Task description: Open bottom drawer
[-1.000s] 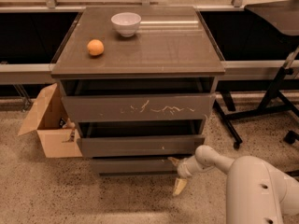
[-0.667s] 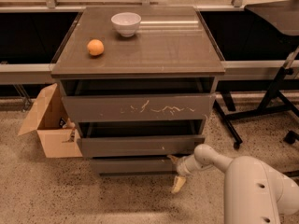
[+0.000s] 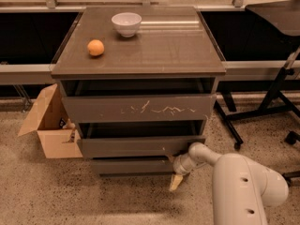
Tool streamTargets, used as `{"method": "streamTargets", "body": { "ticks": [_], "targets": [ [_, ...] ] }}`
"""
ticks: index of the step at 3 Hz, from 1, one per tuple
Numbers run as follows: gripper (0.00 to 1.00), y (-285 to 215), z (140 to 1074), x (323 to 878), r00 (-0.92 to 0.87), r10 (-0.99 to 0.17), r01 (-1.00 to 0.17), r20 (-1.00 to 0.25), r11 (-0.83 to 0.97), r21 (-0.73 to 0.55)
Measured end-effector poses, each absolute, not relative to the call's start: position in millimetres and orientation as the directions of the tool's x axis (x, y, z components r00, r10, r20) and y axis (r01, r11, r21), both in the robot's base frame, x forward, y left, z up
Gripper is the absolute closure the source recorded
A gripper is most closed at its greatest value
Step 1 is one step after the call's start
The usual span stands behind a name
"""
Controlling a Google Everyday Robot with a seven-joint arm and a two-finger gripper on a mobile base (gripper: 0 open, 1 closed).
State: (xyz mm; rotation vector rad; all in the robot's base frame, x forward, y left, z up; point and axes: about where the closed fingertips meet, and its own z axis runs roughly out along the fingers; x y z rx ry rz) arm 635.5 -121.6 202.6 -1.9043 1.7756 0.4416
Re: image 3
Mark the grey middle drawer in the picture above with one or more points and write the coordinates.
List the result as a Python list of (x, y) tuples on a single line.
[(138, 139)]

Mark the black office chair base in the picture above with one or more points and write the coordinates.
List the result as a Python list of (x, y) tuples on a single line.
[(291, 139)]

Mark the orange fruit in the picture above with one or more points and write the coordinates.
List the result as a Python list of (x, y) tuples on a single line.
[(95, 47)]

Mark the grey bottom drawer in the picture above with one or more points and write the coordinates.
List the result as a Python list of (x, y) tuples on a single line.
[(131, 165)]

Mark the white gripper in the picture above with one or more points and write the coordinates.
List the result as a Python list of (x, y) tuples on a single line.
[(179, 166)]

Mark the grey drawer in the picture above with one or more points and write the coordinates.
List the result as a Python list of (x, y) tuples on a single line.
[(131, 165), (138, 139), (111, 101)]

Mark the black folding stand table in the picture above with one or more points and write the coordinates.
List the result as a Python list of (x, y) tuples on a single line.
[(284, 16)]

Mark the grey top drawer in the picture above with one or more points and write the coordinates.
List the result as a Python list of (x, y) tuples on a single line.
[(111, 101)]

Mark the dark grey drawer cabinet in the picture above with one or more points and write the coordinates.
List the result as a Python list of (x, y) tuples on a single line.
[(170, 38)]

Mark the open cardboard box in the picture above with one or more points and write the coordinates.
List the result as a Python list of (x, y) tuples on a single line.
[(48, 118)]

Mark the white ceramic bowl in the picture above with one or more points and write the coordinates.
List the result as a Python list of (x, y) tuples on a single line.
[(126, 24)]

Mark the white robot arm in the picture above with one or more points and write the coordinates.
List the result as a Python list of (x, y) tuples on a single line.
[(241, 187)]

